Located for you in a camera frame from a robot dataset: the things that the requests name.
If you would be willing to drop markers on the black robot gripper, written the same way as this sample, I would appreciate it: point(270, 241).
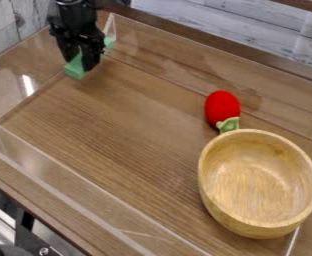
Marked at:
point(72, 20)

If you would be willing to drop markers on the green rectangular block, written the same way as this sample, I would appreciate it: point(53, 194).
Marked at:
point(73, 69)

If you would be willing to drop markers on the light wooden bowl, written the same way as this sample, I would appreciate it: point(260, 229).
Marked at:
point(255, 183)

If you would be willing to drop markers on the red knitted strawberry toy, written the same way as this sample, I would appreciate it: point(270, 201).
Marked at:
point(223, 111)

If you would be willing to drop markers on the clear acrylic corner bracket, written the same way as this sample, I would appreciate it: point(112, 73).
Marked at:
point(109, 30)

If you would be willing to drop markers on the clear acrylic tray wall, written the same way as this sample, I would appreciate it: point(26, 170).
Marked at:
point(115, 179)

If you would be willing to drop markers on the black table frame leg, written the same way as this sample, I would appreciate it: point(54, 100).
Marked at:
point(26, 239)

